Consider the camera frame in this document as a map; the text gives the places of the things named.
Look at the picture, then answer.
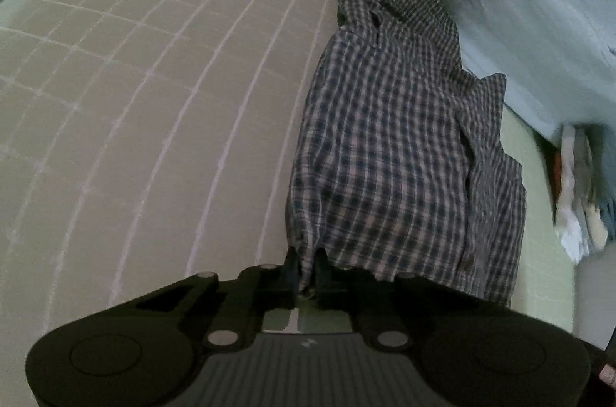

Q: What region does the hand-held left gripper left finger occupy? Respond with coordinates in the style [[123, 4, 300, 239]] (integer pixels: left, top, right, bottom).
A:
[[137, 246, 302, 353]]

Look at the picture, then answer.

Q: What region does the light blue carrot print blanket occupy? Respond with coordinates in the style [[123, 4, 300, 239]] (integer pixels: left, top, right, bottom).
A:
[[308, 0, 616, 143]]

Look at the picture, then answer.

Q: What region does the pile of folded clothes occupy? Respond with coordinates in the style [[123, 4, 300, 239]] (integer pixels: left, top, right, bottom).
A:
[[546, 122, 616, 264]]

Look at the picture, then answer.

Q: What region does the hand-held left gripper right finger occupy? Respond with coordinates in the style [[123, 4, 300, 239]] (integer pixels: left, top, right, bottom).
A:
[[315, 248, 483, 351]]

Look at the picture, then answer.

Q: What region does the green grid bed sheet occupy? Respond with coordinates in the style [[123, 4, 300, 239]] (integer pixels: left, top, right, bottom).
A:
[[0, 0, 616, 407]]

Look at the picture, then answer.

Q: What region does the blue plaid shirt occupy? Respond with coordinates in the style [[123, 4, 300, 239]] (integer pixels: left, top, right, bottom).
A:
[[285, 0, 528, 310]]

